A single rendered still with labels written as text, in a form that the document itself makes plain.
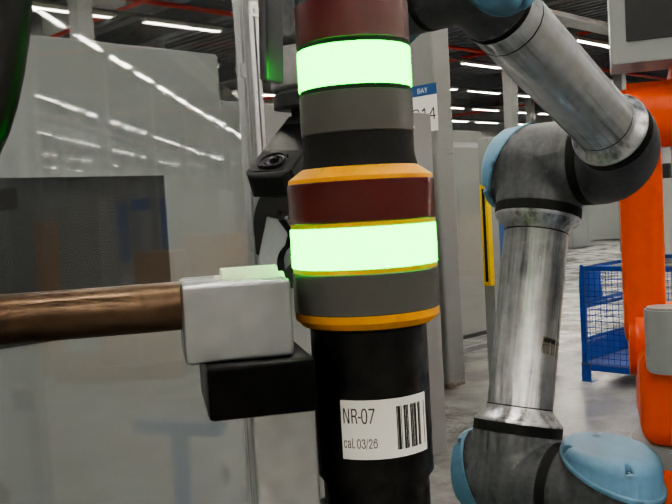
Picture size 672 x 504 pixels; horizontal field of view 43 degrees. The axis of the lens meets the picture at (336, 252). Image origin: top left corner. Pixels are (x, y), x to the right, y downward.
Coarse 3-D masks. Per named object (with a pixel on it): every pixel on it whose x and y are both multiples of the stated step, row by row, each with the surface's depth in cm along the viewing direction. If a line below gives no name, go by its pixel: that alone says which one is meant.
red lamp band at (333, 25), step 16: (320, 0) 24; (336, 0) 23; (352, 0) 23; (368, 0) 23; (384, 0) 24; (400, 0) 24; (304, 16) 24; (320, 16) 24; (336, 16) 23; (352, 16) 23; (368, 16) 23; (384, 16) 24; (400, 16) 24; (304, 32) 24; (320, 32) 24; (336, 32) 23; (352, 32) 23; (368, 32) 23; (384, 32) 24; (400, 32) 24
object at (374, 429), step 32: (320, 352) 24; (352, 352) 24; (384, 352) 24; (416, 352) 24; (320, 384) 25; (352, 384) 24; (384, 384) 24; (416, 384) 24; (320, 416) 25; (352, 416) 24; (384, 416) 24; (416, 416) 24; (320, 448) 25; (352, 448) 24; (384, 448) 24; (416, 448) 24; (352, 480) 24; (384, 480) 24; (416, 480) 24
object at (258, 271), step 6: (222, 270) 24; (228, 270) 24; (234, 270) 24; (240, 270) 24; (246, 270) 24; (252, 270) 24; (258, 270) 24; (264, 270) 24; (270, 270) 24; (276, 270) 24; (216, 276) 24; (222, 276) 24; (228, 276) 24; (234, 276) 24; (240, 276) 24; (246, 276) 24; (252, 276) 24; (258, 276) 24; (264, 276) 24; (270, 276) 24
